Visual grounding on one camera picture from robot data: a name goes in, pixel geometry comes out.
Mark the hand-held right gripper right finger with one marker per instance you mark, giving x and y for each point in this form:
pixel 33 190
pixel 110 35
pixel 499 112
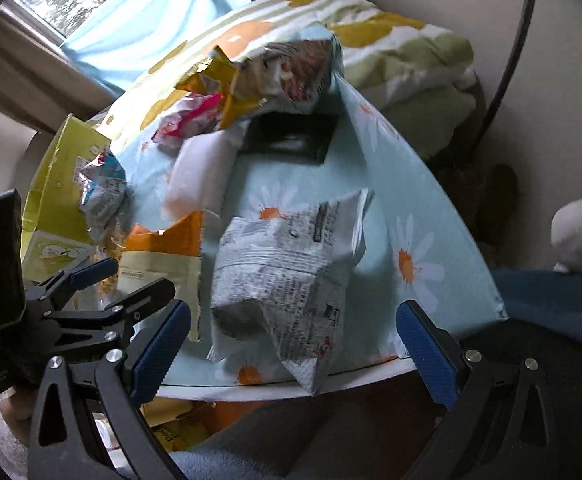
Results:
pixel 426 355

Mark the black rectangular tray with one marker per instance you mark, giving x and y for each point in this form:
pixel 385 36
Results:
pixel 291 137

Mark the pink and white snack packet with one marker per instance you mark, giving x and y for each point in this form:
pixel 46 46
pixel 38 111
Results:
pixel 191 117

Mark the light blue curtain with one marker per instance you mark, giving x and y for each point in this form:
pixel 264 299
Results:
pixel 141 25

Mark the yellow-green cardboard box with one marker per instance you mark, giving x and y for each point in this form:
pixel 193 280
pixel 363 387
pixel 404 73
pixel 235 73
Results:
pixel 66 160

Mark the blue and white snack packet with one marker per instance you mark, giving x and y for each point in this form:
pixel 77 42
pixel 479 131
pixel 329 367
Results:
pixel 102 185

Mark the black curved pole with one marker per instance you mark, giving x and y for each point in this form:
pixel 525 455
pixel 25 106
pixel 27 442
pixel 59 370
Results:
pixel 518 35

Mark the dark blue cushion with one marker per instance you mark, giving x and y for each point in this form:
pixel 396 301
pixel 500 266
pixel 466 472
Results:
pixel 551 305

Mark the daisy print tablecloth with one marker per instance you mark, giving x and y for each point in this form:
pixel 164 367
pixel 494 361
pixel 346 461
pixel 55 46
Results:
pixel 421 220

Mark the plain white snack packet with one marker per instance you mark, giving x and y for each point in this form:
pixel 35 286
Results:
pixel 201 170

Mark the large multicolour snack bag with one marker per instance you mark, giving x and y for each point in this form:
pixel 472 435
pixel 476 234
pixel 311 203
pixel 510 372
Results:
pixel 296 70

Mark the clear packet of lattice crisps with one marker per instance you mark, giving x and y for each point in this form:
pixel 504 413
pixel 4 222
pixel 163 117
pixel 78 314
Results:
pixel 107 248

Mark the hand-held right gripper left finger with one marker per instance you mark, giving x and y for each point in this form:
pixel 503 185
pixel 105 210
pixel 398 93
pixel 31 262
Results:
pixel 162 347

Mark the floral striped blanket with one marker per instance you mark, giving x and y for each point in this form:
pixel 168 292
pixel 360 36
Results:
pixel 401 45

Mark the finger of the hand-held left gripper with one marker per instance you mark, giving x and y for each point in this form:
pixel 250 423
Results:
pixel 93 271
pixel 146 296

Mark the orange and cream snack packet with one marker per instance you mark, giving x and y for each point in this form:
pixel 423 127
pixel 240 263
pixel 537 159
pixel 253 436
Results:
pixel 163 265

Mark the yellow snack packet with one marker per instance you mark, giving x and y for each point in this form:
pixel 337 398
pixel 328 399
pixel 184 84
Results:
pixel 231 95

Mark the yellow printed bag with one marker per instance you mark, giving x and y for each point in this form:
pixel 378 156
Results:
pixel 181 425

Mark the grey newsprint snack packet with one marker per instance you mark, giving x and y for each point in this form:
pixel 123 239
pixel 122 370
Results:
pixel 276 270

